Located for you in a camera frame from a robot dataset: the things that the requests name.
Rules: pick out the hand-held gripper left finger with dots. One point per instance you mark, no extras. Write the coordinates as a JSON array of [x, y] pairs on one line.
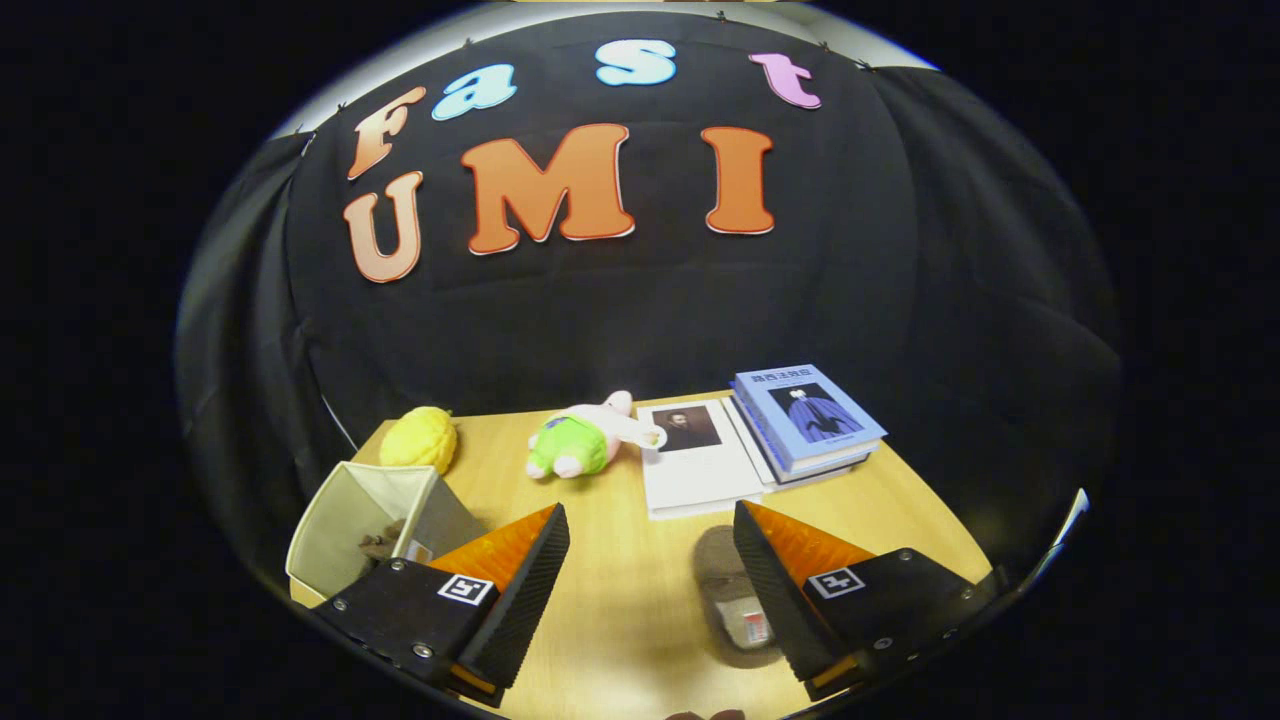
[[520, 600]]

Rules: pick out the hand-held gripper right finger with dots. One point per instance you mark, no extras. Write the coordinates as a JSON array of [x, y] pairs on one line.
[[780, 600]]

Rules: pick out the brown fuzzy shoe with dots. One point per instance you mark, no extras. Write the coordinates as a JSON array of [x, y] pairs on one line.
[[380, 546], [722, 570]]

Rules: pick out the grey fabric storage box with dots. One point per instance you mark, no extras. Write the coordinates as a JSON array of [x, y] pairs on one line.
[[340, 520]]

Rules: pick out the book with blue spine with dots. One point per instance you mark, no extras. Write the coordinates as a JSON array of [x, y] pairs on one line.
[[790, 475]]

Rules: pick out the white book with portrait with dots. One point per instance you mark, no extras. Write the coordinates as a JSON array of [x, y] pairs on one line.
[[700, 470]]

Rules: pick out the green and pink plush toy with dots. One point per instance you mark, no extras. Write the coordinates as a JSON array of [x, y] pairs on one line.
[[570, 445]]

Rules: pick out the yellow plush toy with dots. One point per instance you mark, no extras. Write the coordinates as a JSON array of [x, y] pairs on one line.
[[420, 438]]

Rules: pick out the blue book with figure cover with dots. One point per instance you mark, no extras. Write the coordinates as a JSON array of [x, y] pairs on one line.
[[810, 410]]

